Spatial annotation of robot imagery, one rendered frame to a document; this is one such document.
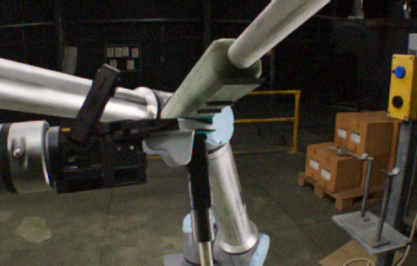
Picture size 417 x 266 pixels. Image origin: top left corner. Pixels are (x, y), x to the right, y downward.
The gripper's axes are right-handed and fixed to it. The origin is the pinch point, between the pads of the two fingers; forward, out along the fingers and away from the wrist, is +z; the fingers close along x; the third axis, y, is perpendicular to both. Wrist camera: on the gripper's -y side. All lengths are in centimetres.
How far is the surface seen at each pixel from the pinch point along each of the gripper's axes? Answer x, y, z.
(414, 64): -32, -22, 99
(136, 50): -986, -448, 128
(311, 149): -263, -6, 212
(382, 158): -216, 18, 273
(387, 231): -62, 44, 99
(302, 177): -284, 24, 208
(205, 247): 0.1, 17.0, -1.6
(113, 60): -1007, -426, 47
